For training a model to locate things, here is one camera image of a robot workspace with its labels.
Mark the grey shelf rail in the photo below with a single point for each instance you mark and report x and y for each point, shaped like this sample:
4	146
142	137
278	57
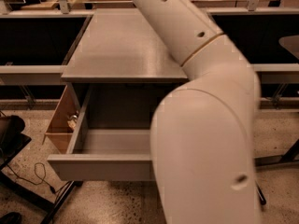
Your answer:
31	75
277	73

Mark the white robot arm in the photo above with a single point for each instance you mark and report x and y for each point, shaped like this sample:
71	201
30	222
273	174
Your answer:
201	133

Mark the grey left shelf rail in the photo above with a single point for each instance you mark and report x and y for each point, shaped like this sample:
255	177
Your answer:
31	75

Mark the grey cabinet counter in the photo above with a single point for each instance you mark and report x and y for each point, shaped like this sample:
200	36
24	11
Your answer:
121	66

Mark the black shoe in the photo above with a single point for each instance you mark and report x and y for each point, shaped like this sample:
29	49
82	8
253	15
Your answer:
11	218

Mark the black stand leg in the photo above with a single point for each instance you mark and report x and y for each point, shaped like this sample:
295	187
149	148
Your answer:
261	196

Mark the black chair at left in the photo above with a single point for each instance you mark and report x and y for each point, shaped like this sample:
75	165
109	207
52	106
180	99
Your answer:
12	140

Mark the grey right shelf rail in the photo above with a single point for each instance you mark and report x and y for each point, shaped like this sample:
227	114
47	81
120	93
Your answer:
277	73

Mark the grey open top drawer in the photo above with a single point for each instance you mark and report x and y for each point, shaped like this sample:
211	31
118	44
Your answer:
111	141

